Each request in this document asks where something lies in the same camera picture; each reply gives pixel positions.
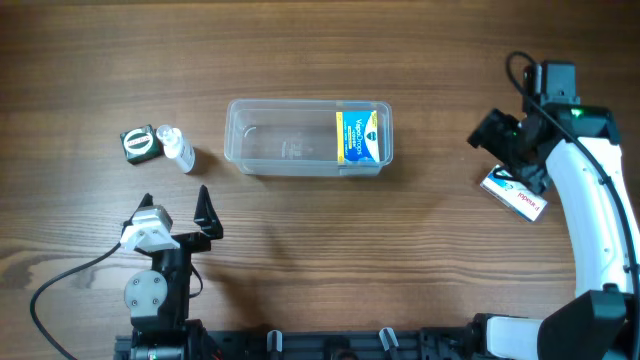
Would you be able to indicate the blue VapoDrops box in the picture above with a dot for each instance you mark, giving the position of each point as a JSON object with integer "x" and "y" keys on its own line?
{"x": 357, "y": 136}

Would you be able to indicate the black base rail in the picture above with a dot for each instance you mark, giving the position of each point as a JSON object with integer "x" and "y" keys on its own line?
{"x": 422, "y": 344}

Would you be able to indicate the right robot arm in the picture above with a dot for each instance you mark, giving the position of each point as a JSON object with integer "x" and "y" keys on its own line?
{"x": 575, "y": 149}

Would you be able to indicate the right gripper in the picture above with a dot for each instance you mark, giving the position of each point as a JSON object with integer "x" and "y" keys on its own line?
{"x": 490, "y": 133}

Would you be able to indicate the white Panadol box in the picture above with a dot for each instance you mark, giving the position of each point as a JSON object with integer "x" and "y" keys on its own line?
{"x": 513, "y": 194}

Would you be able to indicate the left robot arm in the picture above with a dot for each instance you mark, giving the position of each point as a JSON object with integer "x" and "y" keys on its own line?
{"x": 158, "y": 298}

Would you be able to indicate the green Zam-Buk box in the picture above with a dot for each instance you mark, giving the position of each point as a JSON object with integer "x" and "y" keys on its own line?
{"x": 140, "y": 144}

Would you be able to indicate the clear plastic container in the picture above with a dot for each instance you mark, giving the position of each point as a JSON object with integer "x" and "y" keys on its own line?
{"x": 297, "y": 137}

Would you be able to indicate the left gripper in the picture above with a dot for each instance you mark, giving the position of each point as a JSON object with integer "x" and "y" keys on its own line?
{"x": 210, "y": 226}

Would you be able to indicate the white spray bottle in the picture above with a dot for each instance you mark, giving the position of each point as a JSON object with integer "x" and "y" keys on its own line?
{"x": 176, "y": 147}

